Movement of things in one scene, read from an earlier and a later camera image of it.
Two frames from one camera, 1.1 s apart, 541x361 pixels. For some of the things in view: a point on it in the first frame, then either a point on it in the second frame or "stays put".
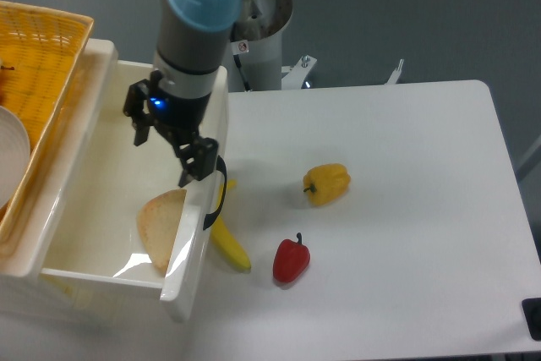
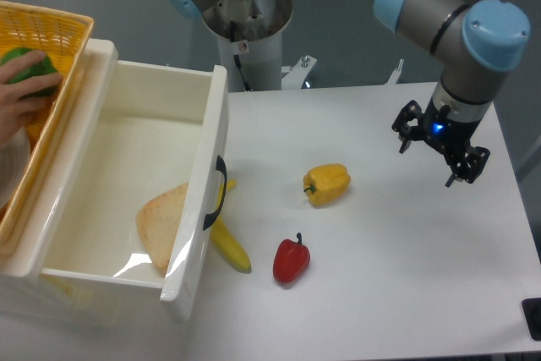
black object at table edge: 532,309 stays put
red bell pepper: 291,259 stays put
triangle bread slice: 160,221 stays put
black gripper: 182,117 → 449,132
